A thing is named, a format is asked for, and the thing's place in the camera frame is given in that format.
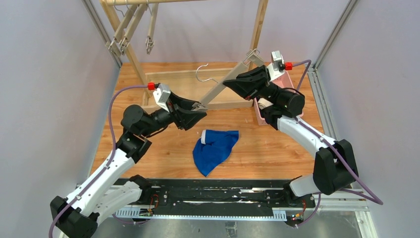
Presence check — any beige clip hanger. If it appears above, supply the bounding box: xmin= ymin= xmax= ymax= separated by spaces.
xmin=146 ymin=3 xmax=159 ymax=55
xmin=105 ymin=4 xmax=139 ymax=57
xmin=119 ymin=4 xmax=148 ymax=55
xmin=192 ymin=48 xmax=265 ymax=113

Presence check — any blue underwear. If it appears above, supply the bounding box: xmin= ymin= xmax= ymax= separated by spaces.
xmin=192 ymin=129 xmax=239 ymax=177

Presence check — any grey underwear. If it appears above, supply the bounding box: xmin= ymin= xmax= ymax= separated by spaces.
xmin=257 ymin=98 xmax=273 ymax=110

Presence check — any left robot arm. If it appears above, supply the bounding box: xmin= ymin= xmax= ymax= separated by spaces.
xmin=50 ymin=93 xmax=207 ymax=238

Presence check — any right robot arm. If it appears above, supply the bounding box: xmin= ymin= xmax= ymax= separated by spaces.
xmin=223 ymin=65 xmax=358 ymax=198

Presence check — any beige empty clip hanger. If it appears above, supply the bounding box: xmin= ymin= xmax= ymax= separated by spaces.
xmin=105 ymin=4 xmax=139 ymax=57

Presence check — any pink perforated plastic basket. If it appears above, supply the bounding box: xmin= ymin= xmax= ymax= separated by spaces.
xmin=254 ymin=72 xmax=305 ymax=125

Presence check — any wooden clothes rack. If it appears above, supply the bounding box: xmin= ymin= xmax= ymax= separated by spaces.
xmin=100 ymin=0 xmax=268 ymax=110

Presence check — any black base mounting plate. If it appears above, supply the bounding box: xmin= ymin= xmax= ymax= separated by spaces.
xmin=130 ymin=178 xmax=316 ymax=219

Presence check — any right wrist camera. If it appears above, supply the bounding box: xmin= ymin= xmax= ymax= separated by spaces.
xmin=267 ymin=51 xmax=293 ymax=81

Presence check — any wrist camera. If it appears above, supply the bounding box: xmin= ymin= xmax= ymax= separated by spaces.
xmin=267 ymin=51 xmax=293 ymax=81
xmin=147 ymin=82 xmax=171 ymax=112

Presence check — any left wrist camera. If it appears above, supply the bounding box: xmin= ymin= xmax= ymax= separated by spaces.
xmin=147 ymin=82 xmax=171 ymax=112

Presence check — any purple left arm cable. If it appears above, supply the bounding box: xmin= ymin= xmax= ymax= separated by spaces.
xmin=48 ymin=82 xmax=155 ymax=238

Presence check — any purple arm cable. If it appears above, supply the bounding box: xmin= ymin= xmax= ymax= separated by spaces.
xmin=290 ymin=59 xmax=384 ymax=206
xmin=48 ymin=82 xmax=155 ymax=238

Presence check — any grey aluminium frame rail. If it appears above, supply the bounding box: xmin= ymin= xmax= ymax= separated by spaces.
xmin=305 ymin=0 xmax=358 ymax=188

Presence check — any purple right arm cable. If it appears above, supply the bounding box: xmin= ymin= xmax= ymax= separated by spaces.
xmin=290 ymin=59 xmax=384 ymax=206

